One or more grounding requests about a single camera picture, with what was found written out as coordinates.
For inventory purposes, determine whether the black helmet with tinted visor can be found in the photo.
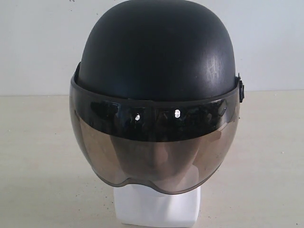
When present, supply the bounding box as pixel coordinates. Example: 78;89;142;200
69;0;244;195

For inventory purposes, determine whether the white mannequin head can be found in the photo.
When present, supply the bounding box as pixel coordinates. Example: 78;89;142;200
114;184;201;228

